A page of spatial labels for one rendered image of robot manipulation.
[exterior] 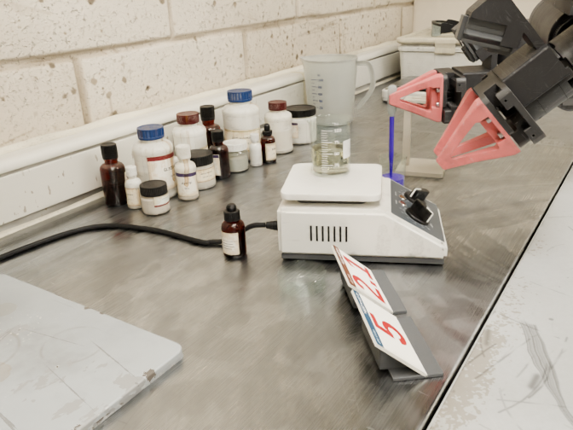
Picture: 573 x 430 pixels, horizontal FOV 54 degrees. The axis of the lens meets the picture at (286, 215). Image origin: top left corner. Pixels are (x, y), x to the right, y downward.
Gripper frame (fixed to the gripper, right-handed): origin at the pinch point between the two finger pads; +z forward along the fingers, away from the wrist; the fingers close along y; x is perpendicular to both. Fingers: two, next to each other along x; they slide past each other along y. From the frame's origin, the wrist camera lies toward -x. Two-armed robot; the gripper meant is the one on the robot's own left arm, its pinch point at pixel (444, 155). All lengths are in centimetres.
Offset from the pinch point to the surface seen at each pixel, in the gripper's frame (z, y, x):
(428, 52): -2, -114, 6
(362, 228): 12.2, 1.2, 0.8
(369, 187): 9.2, -1.9, -1.8
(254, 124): 28, -41, -15
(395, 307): 12.2, 11.1, 6.5
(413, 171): 9.5, -32.2, 8.6
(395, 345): 11.0, 20.3, 4.9
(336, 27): 12, -104, -17
